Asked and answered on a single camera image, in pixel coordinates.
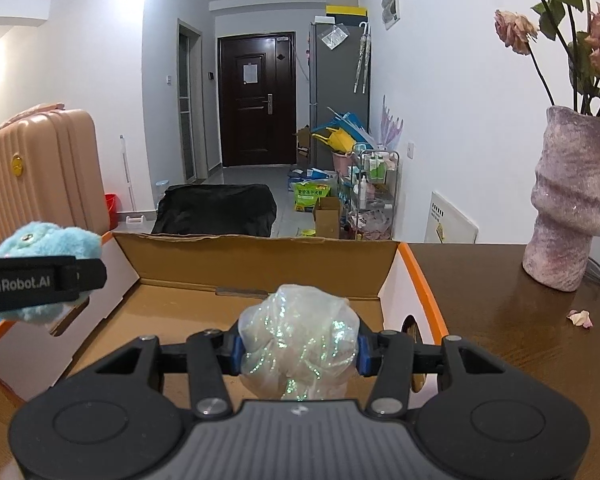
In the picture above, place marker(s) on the small open cardboard box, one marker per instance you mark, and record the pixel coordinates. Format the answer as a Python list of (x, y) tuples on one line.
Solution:
[(327, 220)]

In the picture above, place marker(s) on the white flat panel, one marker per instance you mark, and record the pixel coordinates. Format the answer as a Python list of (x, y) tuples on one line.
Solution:
[(455, 225)]

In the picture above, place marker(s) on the storage trolley with bottles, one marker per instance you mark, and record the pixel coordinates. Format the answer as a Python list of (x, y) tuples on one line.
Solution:
[(375, 170)]

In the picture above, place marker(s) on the pink bucket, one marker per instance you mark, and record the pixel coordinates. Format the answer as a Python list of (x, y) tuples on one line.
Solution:
[(342, 162)]

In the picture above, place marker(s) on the black eyeglasses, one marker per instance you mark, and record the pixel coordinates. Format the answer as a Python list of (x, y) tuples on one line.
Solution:
[(596, 272)]

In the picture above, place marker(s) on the white folded umbrella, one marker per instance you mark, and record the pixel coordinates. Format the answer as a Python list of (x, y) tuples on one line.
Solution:
[(366, 60), (358, 67)]

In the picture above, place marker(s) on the purple wing wall decoration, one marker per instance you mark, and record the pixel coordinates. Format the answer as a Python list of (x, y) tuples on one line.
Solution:
[(391, 125)]

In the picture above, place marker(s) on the white paper notice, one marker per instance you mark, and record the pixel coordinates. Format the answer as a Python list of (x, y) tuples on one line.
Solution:
[(250, 73)]

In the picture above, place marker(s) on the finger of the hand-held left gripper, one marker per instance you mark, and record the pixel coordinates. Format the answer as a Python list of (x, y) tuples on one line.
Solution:
[(30, 280)]

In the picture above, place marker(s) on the clear plastic bag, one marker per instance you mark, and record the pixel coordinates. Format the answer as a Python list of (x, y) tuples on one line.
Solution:
[(333, 36)]

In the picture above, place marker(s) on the pink textured vase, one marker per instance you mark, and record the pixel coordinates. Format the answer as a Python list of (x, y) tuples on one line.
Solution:
[(570, 200)]

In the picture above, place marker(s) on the grey framed interior door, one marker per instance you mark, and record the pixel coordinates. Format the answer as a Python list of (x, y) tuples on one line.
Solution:
[(186, 110)]

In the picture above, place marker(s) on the pink ribbed suitcase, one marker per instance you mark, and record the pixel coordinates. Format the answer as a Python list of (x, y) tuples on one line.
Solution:
[(40, 170)]

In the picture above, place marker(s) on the yellow and black box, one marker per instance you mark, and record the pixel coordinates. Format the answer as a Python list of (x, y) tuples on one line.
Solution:
[(347, 10)]

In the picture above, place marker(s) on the red bucket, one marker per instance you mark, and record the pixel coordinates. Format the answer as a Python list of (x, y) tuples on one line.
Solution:
[(111, 210)]

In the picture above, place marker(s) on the black cloth cover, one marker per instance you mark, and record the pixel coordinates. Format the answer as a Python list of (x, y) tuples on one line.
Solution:
[(215, 210)]

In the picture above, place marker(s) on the fallen pink petal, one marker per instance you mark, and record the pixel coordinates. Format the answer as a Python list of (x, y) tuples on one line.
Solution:
[(580, 317)]

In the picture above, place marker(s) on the green and yellow bag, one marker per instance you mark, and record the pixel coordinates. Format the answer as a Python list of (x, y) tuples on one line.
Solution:
[(310, 197)]

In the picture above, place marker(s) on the brown cardboard carton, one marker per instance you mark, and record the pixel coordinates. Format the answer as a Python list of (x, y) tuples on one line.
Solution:
[(304, 142)]

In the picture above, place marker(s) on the blue plush toy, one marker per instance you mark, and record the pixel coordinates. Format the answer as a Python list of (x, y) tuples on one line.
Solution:
[(55, 240)]

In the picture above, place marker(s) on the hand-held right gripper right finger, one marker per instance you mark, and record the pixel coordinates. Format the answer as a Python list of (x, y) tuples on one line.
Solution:
[(364, 355)]

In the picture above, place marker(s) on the wall picture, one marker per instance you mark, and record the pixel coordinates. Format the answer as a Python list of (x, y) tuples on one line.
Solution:
[(391, 5)]

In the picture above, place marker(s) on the bunch of dried roses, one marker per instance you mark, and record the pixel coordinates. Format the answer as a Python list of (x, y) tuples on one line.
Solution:
[(515, 27)]

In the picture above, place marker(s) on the grey refrigerator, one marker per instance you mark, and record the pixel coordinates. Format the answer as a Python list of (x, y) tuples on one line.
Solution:
[(340, 80)]

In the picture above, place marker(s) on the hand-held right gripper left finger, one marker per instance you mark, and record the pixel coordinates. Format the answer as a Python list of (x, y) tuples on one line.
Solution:
[(236, 355)]

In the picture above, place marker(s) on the dark brown entrance door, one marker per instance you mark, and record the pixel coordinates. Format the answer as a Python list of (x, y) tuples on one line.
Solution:
[(240, 125)]

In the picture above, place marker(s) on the white mop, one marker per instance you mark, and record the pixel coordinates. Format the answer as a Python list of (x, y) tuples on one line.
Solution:
[(135, 219)]

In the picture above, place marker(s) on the orange-edged cardboard box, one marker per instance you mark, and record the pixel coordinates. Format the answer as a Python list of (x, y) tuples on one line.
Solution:
[(180, 260)]

